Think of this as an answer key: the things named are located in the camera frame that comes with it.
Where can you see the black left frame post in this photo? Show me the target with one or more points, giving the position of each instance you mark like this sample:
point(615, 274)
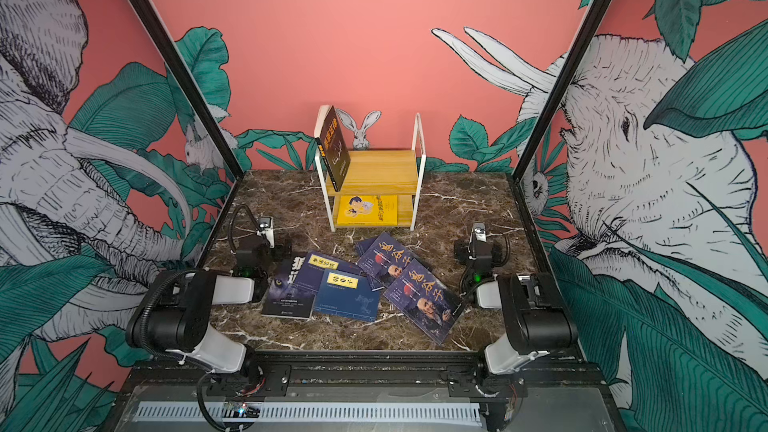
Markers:
point(159, 34)

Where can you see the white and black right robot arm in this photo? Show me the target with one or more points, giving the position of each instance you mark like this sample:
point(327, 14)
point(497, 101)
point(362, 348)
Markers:
point(535, 317)

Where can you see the black right frame post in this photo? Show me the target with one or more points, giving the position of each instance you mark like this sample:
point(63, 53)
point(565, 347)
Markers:
point(591, 21)

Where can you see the white slotted cable duct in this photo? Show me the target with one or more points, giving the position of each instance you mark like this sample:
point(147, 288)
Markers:
point(462, 414)

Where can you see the dark brown standing book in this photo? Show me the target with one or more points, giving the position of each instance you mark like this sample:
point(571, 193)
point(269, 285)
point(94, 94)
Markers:
point(332, 146)

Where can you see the black frame post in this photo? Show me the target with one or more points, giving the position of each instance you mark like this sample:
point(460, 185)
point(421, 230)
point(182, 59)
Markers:
point(591, 21)
point(159, 34)

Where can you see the white frame wooden bookshelf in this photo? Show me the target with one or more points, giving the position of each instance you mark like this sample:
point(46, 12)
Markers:
point(397, 173)

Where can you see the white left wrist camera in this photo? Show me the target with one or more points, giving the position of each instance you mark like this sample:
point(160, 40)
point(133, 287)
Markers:
point(265, 230)

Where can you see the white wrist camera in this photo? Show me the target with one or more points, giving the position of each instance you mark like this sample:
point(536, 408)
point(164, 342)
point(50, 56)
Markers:
point(478, 242)
point(265, 230)

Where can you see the blue book with yellow label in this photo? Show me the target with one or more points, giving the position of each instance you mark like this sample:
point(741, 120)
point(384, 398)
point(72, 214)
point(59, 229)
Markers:
point(347, 295)

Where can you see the dark purple book white strip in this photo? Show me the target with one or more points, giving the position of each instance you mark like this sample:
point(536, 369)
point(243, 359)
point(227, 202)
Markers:
point(283, 299)

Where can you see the navy book with yellow label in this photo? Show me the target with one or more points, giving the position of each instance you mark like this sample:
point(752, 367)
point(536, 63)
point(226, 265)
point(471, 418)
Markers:
point(313, 266)

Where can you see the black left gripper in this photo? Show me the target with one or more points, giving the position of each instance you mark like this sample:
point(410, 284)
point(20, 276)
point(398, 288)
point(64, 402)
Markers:
point(278, 246)

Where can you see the yellow cartoon cover book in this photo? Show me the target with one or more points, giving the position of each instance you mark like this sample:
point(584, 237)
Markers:
point(368, 211)

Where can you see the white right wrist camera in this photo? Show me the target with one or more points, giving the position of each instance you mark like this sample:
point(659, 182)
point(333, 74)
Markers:
point(478, 242)

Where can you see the purple book with old man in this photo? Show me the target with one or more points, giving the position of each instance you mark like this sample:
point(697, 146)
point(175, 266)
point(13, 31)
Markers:
point(426, 301)

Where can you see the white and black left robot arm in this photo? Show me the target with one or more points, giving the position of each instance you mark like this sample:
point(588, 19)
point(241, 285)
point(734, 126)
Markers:
point(173, 318)

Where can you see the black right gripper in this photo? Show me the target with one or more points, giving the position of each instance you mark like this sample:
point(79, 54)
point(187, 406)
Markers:
point(462, 251)

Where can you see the navy book under purple books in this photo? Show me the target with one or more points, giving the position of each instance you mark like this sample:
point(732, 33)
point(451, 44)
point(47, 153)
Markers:
point(361, 247)

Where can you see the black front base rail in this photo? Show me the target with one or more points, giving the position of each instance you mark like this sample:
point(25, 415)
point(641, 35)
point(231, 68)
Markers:
point(561, 392)

